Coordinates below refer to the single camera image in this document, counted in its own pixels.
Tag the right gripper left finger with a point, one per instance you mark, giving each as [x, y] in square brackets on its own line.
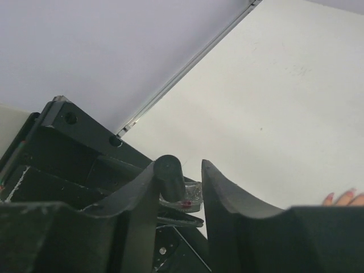
[116, 234]

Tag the left aluminium frame post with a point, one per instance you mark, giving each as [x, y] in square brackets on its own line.
[185, 69]

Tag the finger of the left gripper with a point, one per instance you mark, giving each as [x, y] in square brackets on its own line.
[179, 245]

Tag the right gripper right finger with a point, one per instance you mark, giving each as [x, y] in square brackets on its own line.
[246, 234]

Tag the mannequin hand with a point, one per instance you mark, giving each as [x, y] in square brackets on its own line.
[348, 198]

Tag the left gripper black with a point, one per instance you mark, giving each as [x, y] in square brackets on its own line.
[63, 154]

